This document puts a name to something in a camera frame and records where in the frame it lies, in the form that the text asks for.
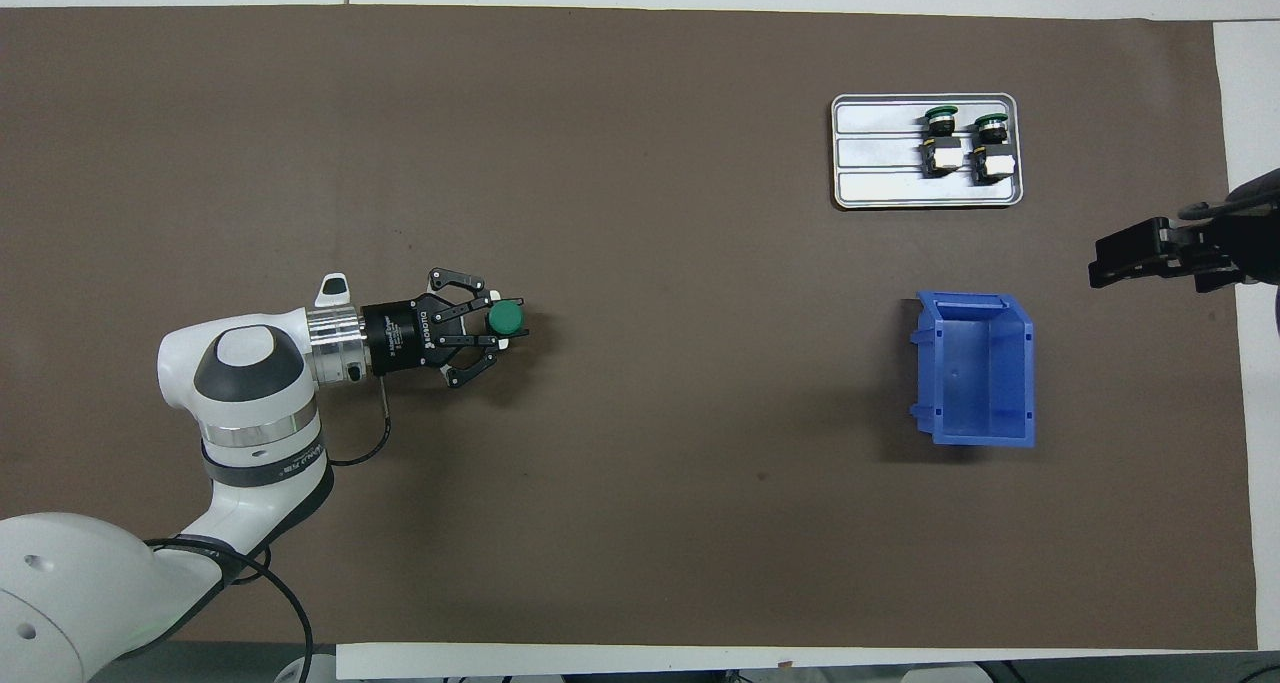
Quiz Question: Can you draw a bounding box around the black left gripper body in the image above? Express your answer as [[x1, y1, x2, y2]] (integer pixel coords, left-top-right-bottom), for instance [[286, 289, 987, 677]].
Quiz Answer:
[[362, 296, 456, 376]]

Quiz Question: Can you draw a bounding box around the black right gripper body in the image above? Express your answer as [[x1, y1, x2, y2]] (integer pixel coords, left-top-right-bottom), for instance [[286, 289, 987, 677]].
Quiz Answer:
[[1195, 218, 1251, 292]]

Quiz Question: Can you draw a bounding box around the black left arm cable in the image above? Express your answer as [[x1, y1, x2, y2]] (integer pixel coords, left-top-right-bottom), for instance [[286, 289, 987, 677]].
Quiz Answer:
[[145, 375, 393, 683]]

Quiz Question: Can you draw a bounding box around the grey metal tray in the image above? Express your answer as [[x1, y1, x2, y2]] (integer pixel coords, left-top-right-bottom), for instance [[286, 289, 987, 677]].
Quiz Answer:
[[830, 93, 1024, 210]]

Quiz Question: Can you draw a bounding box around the green push button switch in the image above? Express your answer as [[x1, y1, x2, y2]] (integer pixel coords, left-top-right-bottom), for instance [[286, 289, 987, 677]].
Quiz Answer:
[[486, 300, 525, 350], [970, 113, 1019, 186], [918, 106, 963, 178]]

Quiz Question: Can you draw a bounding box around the brown table mat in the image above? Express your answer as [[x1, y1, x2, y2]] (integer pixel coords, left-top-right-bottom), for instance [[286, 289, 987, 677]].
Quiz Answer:
[[0, 5, 1259, 650]]

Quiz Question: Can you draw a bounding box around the blue plastic bin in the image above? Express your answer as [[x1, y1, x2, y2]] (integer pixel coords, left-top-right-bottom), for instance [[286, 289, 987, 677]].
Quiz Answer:
[[908, 291, 1037, 449]]

